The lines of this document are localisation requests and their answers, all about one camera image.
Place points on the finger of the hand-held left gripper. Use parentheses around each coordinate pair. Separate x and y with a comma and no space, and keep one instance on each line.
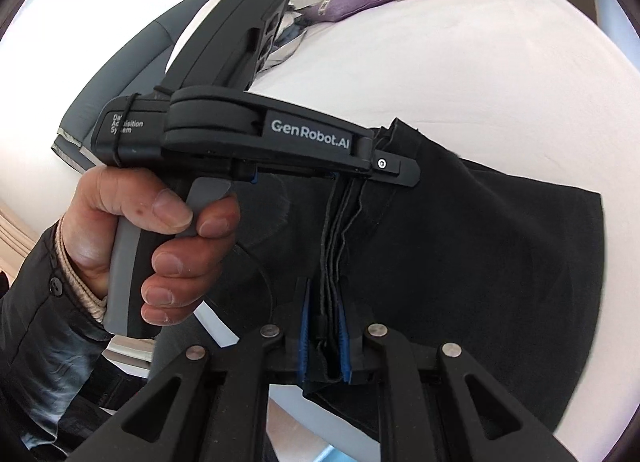
(397,168)

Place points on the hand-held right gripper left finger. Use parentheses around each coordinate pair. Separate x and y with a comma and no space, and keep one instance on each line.
(303,342)

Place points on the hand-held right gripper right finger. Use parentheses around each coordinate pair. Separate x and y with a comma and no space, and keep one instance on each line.
(345,347)

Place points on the black pants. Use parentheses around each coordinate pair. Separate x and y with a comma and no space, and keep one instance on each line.
(475,267)

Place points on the person's left forearm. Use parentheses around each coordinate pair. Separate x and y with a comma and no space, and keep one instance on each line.
(40,332)

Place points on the person's left hand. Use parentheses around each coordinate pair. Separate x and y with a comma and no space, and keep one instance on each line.
(95,222)

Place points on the grey upholstered headboard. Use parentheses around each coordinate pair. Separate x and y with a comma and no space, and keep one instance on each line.
(125,72)

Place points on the bed with white sheet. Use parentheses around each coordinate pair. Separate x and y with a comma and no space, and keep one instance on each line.
(450,67)

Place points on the purple cushion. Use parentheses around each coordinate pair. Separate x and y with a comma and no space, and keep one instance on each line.
(350,1)

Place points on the beige wooden slats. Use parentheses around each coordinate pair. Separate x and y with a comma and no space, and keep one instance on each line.
(12,237)

